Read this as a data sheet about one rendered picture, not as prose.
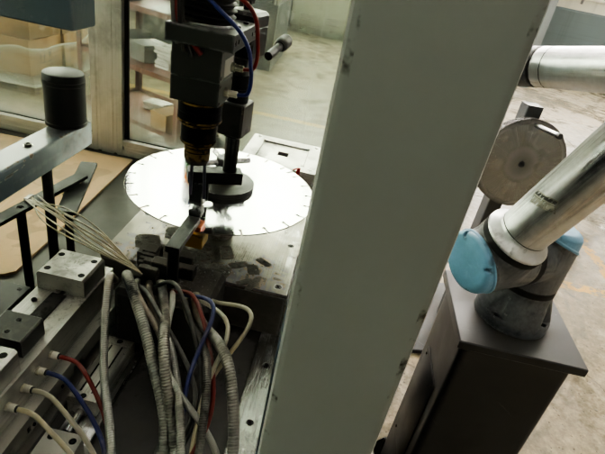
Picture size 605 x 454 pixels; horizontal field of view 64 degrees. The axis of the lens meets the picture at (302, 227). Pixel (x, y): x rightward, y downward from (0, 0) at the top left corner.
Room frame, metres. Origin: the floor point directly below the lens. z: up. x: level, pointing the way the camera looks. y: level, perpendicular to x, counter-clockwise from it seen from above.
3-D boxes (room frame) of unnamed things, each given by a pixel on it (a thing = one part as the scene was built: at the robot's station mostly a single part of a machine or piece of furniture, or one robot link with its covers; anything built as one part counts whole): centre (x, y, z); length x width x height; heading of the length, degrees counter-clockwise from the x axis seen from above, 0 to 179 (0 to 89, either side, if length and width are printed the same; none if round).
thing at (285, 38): (0.73, 0.10, 1.21); 0.08 x 0.06 x 0.03; 178
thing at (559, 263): (0.85, -0.46, 0.91); 0.13 x 0.12 x 0.14; 121
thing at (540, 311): (0.85, -0.47, 0.80); 0.15 x 0.15 x 0.10
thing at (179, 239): (0.58, 0.16, 0.93); 0.10 x 0.03 x 0.07; 178
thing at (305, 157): (1.11, 0.08, 0.82); 0.18 x 0.18 x 0.15; 88
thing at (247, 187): (0.78, 0.15, 0.96); 0.11 x 0.11 x 0.03
